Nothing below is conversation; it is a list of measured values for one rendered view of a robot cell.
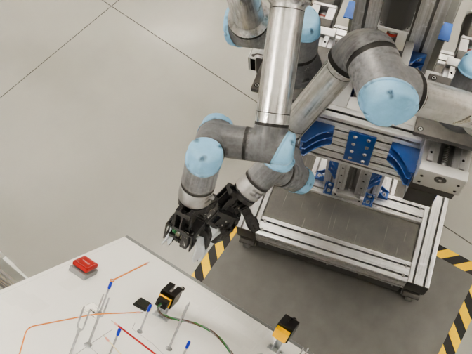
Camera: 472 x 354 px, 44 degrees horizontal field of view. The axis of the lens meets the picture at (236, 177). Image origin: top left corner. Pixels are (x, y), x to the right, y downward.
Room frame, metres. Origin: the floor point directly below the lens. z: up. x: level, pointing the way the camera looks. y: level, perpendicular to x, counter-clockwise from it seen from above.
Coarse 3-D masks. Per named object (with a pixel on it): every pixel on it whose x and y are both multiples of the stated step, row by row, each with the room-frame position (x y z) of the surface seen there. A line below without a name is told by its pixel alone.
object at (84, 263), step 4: (84, 256) 0.60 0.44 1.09; (76, 260) 0.58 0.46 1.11; (80, 260) 0.59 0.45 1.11; (84, 260) 0.59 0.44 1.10; (88, 260) 0.59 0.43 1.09; (76, 264) 0.57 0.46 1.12; (80, 264) 0.57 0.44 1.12; (84, 264) 0.57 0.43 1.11; (88, 264) 0.57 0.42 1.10; (92, 264) 0.57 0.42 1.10; (96, 264) 0.58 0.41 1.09; (80, 268) 0.56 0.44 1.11; (84, 268) 0.56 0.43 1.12; (88, 268) 0.56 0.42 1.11; (92, 268) 0.56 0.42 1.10; (84, 272) 0.55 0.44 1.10
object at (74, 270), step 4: (72, 264) 0.58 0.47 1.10; (72, 268) 0.56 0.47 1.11; (76, 268) 0.56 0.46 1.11; (72, 272) 0.56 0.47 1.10; (76, 272) 0.55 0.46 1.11; (80, 272) 0.55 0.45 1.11; (88, 272) 0.55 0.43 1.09; (92, 272) 0.55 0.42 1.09; (96, 272) 0.56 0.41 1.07; (80, 276) 0.54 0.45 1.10; (84, 276) 0.54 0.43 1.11; (88, 276) 0.54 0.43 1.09; (92, 276) 0.55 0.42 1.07
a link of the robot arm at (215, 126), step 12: (204, 120) 0.73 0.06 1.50; (216, 120) 0.72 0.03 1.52; (228, 120) 0.73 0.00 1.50; (204, 132) 0.68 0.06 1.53; (216, 132) 0.68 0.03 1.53; (228, 132) 0.68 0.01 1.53; (240, 132) 0.67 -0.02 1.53; (228, 144) 0.65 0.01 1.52; (240, 144) 0.65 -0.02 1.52; (228, 156) 0.64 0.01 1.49; (240, 156) 0.63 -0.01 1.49
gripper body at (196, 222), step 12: (180, 204) 0.55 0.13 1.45; (180, 216) 0.55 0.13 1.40; (192, 216) 0.53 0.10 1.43; (204, 216) 0.56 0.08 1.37; (168, 228) 0.54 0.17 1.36; (180, 228) 0.52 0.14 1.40; (192, 228) 0.52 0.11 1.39; (204, 228) 0.54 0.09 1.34; (180, 240) 0.51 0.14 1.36; (192, 240) 0.50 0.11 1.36
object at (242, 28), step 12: (228, 0) 1.03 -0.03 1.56; (240, 0) 1.00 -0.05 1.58; (252, 0) 1.02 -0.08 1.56; (228, 12) 1.15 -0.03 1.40; (240, 12) 1.03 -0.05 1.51; (252, 12) 1.04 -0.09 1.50; (264, 12) 1.12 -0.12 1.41; (228, 24) 1.11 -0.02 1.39; (240, 24) 1.07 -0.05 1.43; (252, 24) 1.06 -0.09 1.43; (264, 24) 1.09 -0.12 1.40; (228, 36) 1.11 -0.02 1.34; (240, 36) 1.08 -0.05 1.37; (252, 36) 1.07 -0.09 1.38; (264, 36) 1.09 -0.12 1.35
